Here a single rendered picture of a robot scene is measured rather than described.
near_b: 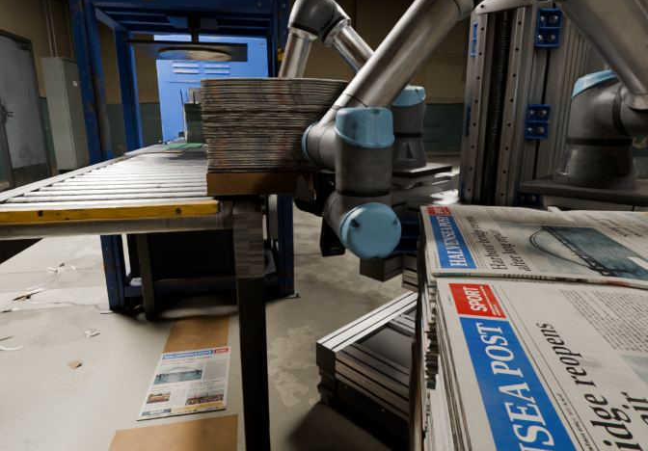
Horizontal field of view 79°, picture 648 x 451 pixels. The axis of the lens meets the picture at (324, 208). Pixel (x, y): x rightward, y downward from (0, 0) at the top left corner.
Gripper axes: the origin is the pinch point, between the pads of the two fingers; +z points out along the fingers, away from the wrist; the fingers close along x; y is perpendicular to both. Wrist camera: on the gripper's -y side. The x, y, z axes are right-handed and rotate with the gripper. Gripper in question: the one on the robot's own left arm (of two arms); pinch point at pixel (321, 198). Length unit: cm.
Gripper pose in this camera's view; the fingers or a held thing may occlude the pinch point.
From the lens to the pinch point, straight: 83.3
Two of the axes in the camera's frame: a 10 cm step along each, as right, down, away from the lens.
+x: -9.8, 0.1, -2.0
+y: 0.3, -9.8, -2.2
